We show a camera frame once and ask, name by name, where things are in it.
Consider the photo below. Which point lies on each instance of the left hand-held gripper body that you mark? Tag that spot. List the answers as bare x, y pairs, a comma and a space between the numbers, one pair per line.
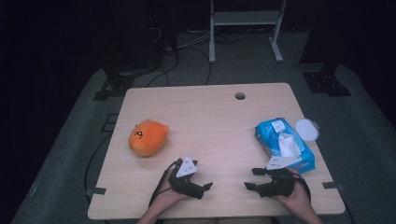
186, 168

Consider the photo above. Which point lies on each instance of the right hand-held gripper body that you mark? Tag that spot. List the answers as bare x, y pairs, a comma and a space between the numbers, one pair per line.
278, 186

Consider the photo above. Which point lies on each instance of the blue wet wipes pack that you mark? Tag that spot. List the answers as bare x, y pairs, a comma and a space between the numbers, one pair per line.
267, 137

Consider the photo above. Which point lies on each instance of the orange plush toy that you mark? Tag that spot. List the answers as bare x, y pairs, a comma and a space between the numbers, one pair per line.
148, 138

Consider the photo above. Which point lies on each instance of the person's right hand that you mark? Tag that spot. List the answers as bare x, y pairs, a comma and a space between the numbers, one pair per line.
295, 199

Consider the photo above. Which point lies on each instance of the person's left hand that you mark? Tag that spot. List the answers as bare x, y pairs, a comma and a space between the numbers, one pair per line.
168, 196

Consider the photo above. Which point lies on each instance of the black tape strip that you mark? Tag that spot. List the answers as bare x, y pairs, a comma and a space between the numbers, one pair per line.
332, 185
97, 190

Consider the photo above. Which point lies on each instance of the black tape outline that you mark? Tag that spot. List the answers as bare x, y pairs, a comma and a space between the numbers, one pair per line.
109, 123

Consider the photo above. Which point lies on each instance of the black stand base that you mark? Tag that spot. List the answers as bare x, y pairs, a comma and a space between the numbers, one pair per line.
327, 82
116, 85

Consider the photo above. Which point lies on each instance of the white metal stand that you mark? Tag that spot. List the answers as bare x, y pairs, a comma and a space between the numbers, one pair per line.
246, 18

